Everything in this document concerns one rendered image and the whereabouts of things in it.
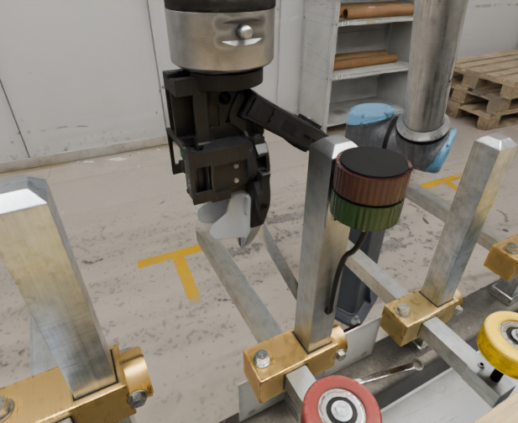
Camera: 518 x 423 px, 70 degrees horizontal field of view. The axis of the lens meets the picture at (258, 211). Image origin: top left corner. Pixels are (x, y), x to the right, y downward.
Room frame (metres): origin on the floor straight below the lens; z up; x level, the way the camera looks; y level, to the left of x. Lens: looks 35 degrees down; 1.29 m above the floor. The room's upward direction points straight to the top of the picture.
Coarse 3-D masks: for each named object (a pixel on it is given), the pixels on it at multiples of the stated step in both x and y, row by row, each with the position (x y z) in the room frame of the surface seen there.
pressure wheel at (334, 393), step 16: (320, 384) 0.22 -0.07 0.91; (336, 384) 0.22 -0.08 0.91; (352, 384) 0.22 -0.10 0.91; (304, 400) 0.21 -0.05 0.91; (320, 400) 0.21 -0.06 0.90; (336, 400) 0.21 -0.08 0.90; (352, 400) 0.21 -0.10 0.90; (368, 400) 0.21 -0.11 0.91; (304, 416) 0.19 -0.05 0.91; (320, 416) 0.19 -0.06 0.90; (336, 416) 0.19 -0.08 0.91; (352, 416) 0.19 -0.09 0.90; (368, 416) 0.19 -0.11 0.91
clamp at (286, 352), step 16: (288, 336) 0.31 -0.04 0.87; (336, 336) 0.32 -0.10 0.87; (272, 352) 0.29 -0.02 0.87; (288, 352) 0.29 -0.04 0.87; (304, 352) 0.29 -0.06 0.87; (320, 352) 0.29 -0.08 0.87; (336, 352) 0.30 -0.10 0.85; (256, 368) 0.27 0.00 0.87; (272, 368) 0.27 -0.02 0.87; (288, 368) 0.27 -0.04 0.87; (320, 368) 0.29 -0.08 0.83; (256, 384) 0.26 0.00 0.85; (272, 384) 0.26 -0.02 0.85
